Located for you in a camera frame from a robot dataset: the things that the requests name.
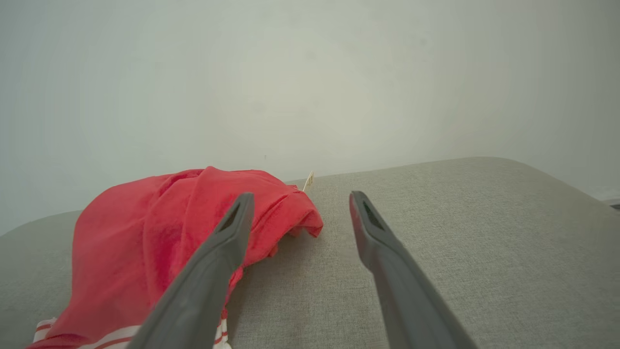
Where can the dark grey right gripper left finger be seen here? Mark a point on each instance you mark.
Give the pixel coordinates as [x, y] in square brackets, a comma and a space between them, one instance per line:
[203, 291]

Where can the light grey fabric sofa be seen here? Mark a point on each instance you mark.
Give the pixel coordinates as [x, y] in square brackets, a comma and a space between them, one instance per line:
[484, 232]

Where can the red garment with white stripes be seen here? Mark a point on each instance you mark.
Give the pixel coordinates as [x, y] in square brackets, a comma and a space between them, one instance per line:
[121, 232]

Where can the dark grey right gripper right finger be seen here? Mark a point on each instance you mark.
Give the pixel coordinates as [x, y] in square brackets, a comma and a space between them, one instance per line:
[407, 300]

